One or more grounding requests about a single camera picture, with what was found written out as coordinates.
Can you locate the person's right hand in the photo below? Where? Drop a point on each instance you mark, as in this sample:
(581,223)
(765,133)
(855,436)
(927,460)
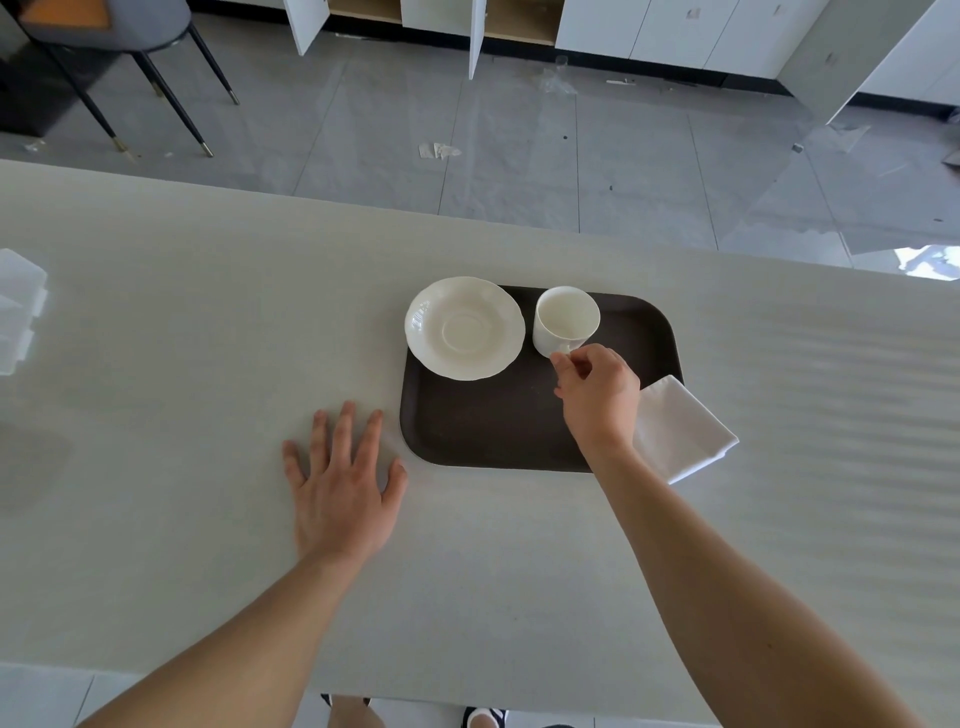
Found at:
(604,401)

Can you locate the white cabinet row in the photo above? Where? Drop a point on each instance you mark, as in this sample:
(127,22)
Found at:
(675,22)

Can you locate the dark brown serving tray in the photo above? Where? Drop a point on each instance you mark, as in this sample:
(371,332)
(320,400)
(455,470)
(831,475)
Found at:
(487,420)

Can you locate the white open cabinet door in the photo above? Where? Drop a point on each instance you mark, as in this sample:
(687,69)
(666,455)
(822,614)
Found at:
(306,22)
(847,52)
(478,34)

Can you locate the person's left foot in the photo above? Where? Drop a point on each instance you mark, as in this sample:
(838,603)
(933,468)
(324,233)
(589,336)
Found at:
(349,711)

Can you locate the translucent plastic container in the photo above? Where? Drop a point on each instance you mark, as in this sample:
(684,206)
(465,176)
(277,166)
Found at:
(19,315)

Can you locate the crumpled white paper scrap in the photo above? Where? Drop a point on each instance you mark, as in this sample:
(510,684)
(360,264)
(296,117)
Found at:
(439,151)

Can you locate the person's right foot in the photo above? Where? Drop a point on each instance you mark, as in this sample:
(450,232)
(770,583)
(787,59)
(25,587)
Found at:
(484,718)

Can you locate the person's right thumb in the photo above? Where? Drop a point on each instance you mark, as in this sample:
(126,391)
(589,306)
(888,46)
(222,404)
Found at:
(566,388)

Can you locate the person's left thumb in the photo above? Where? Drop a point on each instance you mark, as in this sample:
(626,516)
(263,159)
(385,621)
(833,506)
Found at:
(394,487)

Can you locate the white ceramic cup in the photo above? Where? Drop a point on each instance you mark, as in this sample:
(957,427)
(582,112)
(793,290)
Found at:
(564,319)

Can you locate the white scalloped saucer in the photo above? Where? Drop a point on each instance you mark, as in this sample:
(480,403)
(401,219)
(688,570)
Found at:
(465,328)

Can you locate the white folded napkin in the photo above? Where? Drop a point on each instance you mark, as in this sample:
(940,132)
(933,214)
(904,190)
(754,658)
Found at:
(679,431)

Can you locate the person's foot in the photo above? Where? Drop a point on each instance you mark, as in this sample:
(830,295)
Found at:
(484,718)
(349,711)

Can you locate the person's left little finger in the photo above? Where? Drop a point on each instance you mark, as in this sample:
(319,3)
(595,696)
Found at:
(294,465)

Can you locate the person's left hand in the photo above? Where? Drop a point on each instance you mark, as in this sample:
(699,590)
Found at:
(341,502)

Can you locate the person's left middle finger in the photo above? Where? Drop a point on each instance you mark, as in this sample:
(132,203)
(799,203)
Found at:
(343,435)

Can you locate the person's right forearm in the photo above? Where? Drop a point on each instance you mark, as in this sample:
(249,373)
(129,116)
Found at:
(720,600)

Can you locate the person's left forearm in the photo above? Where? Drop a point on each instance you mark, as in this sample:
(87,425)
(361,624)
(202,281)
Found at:
(240,645)

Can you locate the clear plastic wrap scrap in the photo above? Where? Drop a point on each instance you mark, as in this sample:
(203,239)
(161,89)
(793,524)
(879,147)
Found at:
(557,79)

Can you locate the grey chair with black legs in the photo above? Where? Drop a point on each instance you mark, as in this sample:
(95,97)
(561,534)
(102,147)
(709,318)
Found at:
(105,22)

